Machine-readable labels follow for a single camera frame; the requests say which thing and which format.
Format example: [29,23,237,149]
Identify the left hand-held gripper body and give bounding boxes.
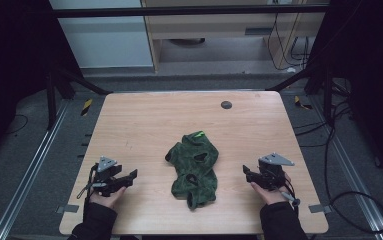
[90,155,124,198]

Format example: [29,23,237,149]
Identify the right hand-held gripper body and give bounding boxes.
[252,152,296,192]

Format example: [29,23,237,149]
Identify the person's left hand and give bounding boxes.
[88,185,127,212]

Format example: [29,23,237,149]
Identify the person's right hand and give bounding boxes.
[250,172,293,206]

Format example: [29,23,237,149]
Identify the green fleece garment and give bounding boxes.
[164,130,220,211]

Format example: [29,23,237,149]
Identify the grey tape strip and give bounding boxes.
[308,203,333,215]
[55,204,80,215]

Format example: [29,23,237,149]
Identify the yellow black striped tape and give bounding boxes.
[80,98,94,117]
[293,95,313,111]

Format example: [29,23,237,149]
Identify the black metal stand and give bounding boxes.
[44,64,113,132]
[266,61,350,128]

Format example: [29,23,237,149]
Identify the white cabinet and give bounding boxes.
[48,0,155,69]

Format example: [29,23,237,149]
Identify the light wooden desk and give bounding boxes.
[140,0,331,74]

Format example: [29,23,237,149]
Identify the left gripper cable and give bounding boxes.
[76,163,108,201]

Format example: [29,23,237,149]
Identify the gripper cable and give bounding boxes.
[76,163,108,201]
[272,169,302,214]

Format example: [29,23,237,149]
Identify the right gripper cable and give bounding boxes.
[272,169,302,214]

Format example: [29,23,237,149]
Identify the aluminium floor rail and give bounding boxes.
[307,94,383,240]
[0,99,71,240]

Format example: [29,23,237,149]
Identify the thin black floor cable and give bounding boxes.
[4,114,30,136]

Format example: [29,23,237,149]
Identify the black hanging cables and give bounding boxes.
[266,13,313,73]

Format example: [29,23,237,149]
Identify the black horizontal frame bar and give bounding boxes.
[50,4,331,19]

